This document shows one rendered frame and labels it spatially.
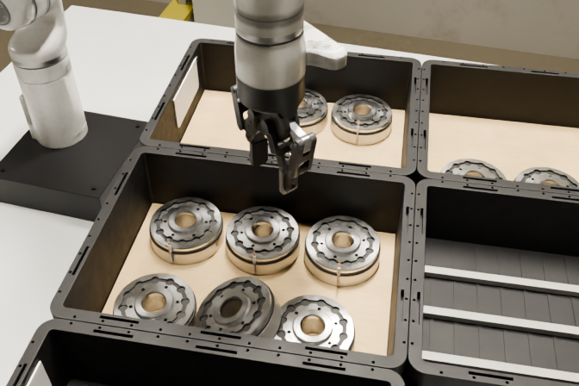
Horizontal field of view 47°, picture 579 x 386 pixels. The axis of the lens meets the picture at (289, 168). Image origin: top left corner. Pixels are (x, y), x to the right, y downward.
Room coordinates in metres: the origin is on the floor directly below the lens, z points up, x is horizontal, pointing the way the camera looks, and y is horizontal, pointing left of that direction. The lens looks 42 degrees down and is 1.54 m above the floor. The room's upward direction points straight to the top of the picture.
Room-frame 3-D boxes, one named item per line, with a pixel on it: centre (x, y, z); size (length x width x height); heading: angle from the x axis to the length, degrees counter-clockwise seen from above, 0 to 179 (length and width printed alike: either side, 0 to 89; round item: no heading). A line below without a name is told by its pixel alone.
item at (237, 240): (0.63, 0.04, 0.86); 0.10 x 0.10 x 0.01
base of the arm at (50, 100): (0.97, 0.42, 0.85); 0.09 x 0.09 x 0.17; 74
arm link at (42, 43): (0.97, 0.42, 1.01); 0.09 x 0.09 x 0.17; 65
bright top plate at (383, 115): (0.90, -0.12, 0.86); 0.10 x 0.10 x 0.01
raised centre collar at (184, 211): (0.65, 0.15, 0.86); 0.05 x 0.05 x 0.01
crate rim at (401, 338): (0.55, 0.05, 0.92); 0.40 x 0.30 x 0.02; 80
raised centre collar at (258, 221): (0.63, 0.04, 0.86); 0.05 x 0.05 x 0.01
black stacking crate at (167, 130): (0.85, 0.00, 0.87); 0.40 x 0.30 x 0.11; 80
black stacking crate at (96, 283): (0.55, 0.05, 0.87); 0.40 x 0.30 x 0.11; 80
